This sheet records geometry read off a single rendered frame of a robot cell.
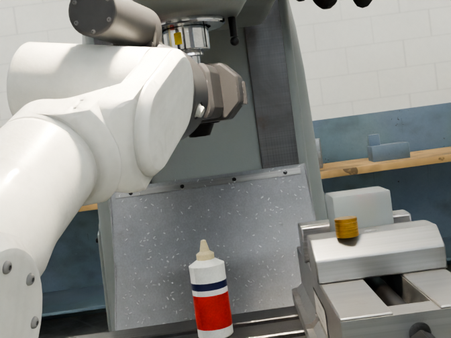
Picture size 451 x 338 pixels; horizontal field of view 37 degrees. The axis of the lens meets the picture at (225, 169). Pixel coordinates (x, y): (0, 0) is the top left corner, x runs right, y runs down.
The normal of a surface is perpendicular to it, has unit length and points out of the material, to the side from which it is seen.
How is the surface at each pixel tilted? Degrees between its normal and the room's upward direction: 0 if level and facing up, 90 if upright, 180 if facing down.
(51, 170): 70
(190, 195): 63
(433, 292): 0
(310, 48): 90
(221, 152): 90
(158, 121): 101
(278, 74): 90
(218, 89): 90
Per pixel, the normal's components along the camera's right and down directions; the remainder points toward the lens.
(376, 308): -0.13, -0.99
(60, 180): 0.85, -0.29
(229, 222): -0.04, -0.40
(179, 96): 0.97, 0.08
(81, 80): -0.22, -0.07
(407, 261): -0.01, 0.05
